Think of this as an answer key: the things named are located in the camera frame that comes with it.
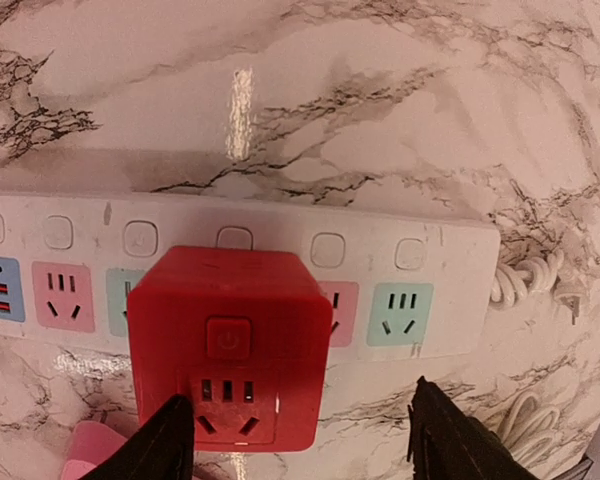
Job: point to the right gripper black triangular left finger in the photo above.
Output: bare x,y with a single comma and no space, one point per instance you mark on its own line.
162,448

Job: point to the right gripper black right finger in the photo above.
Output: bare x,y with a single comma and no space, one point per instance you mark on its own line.
444,443

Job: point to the long white colourful power strip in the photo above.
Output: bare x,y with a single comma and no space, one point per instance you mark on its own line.
400,287

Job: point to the pink triangular power socket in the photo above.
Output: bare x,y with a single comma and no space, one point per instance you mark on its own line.
91,444

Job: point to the red cube socket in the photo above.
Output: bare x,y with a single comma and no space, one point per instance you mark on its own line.
244,335

